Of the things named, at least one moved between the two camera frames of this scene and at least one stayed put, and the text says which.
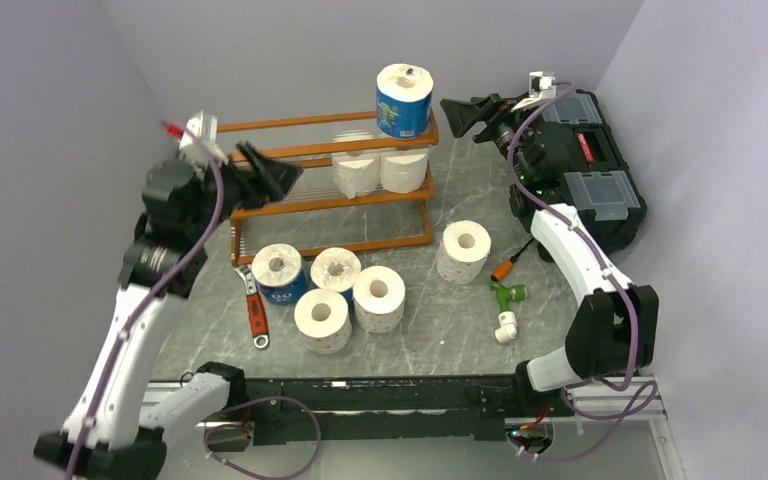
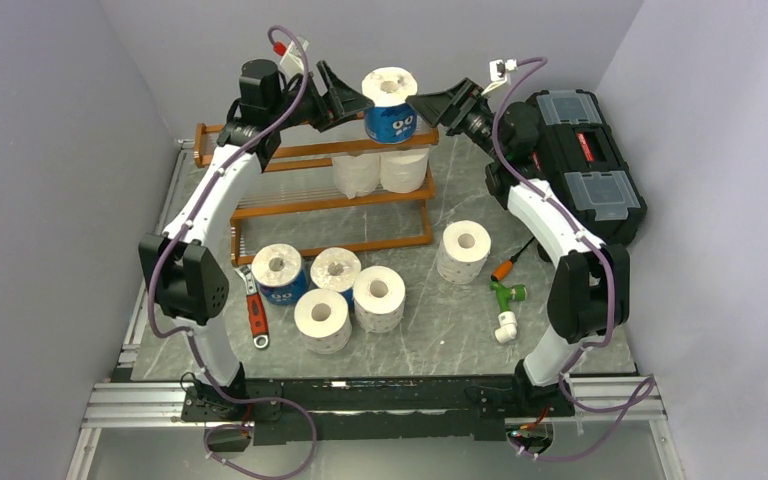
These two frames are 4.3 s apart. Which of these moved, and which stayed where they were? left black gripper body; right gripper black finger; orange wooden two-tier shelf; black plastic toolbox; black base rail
Moved: right gripper black finger; orange wooden two-tier shelf; left black gripper body
Stayed: black plastic toolbox; black base rail
